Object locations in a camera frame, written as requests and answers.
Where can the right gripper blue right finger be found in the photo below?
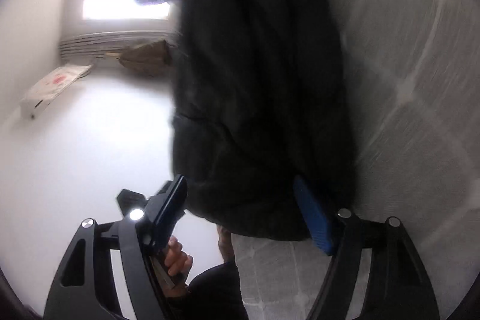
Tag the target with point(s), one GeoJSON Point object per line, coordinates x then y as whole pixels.
{"type": "Point", "coordinates": [314, 217]}

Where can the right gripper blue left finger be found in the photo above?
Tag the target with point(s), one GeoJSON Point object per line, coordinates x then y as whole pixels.
{"type": "Point", "coordinates": [164, 210]}

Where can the black puffer jacket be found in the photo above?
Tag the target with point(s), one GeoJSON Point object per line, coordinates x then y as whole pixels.
{"type": "Point", "coordinates": [260, 105]}

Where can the person's left hand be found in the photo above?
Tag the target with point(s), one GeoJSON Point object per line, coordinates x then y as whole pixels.
{"type": "Point", "coordinates": [177, 263]}

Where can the white cardboard box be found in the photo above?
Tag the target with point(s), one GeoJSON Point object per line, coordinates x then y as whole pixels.
{"type": "Point", "coordinates": [47, 89]}

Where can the tan hanging coat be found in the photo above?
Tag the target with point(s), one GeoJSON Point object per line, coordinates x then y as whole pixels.
{"type": "Point", "coordinates": [151, 59]}

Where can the grey checked bedspread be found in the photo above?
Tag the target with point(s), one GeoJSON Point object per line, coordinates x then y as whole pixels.
{"type": "Point", "coordinates": [412, 74]}

